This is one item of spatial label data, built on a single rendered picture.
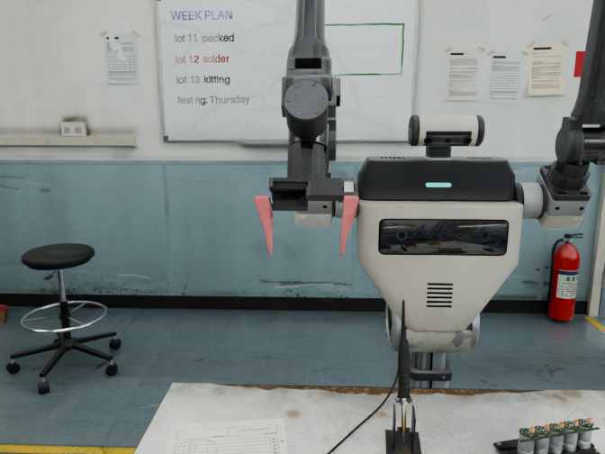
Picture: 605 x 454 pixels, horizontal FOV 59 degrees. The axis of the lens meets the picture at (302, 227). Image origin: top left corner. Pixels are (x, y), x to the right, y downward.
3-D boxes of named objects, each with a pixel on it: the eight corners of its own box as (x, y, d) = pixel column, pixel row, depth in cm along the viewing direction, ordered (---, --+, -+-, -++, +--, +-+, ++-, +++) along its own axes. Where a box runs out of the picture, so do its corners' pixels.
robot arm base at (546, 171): (537, 169, 133) (553, 201, 124) (547, 142, 128) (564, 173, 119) (573, 169, 133) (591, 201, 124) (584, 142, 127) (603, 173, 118)
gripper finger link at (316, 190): (360, 249, 69) (359, 181, 72) (304, 249, 69) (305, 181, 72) (356, 261, 75) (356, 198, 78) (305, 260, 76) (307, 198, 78)
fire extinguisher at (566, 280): (543, 312, 350) (552, 231, 338) (567, 312, 350) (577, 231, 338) (553, 321, 336) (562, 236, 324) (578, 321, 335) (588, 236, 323)
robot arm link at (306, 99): (339, 85, 82) (284, 85, 82) (342, 37, 71) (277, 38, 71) (339, 157, 78) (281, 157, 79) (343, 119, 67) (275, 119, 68)
